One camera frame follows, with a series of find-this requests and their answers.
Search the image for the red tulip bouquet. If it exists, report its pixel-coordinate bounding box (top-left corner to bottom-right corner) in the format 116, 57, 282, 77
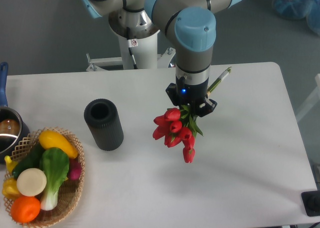
152, 67, 231, 164

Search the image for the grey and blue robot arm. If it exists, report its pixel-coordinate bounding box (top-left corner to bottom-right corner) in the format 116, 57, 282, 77
82, 0, 242, 117

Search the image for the small yellow banana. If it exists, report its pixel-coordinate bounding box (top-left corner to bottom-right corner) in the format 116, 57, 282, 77
4, 155, 18, 174

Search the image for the cream round bun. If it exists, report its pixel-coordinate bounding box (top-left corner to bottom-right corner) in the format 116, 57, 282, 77
16, 168, 47, 197

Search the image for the woven wicker basket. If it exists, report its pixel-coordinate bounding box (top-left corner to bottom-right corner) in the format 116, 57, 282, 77
10, 127, 85, 228

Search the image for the blue plush object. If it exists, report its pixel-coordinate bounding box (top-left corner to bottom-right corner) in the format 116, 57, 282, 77
271, 0, 320, 35

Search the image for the dark ribbed cylindrical vase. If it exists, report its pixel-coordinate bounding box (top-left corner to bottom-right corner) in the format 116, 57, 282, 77
84, 98, 124, 151

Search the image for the green bok choy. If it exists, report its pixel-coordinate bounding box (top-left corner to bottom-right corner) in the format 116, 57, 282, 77
40, 147, 70, 211

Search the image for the dark green cucumber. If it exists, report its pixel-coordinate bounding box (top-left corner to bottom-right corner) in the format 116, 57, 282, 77
11, 142, 45, 180

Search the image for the purple radish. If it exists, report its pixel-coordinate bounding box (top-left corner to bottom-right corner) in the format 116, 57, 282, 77
67, 159, 82, 181

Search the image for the yellow squash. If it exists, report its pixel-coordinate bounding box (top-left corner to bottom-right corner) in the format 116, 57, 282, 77
38, 130, 78, 159

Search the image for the orange fruit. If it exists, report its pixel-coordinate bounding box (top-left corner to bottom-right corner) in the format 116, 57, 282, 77
10, 196, 41, 223

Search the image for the dark blue saucepan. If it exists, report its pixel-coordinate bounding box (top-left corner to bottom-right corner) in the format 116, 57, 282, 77
0, 62, 30, 165

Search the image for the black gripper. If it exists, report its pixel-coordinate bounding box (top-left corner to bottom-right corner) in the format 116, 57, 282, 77
165, 78, 218, 117

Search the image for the black device at table edge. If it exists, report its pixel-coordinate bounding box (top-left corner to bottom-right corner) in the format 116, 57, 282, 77
301, 190, 320, 217

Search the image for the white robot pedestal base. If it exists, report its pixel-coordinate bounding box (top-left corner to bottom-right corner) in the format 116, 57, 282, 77
86, 9, 176, 72

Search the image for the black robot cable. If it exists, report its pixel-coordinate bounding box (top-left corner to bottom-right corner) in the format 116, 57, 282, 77
126, 27, 139, 70

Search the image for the yellow bell pepper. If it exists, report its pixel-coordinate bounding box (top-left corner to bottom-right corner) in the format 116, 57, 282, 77
2, 177, 22, 200

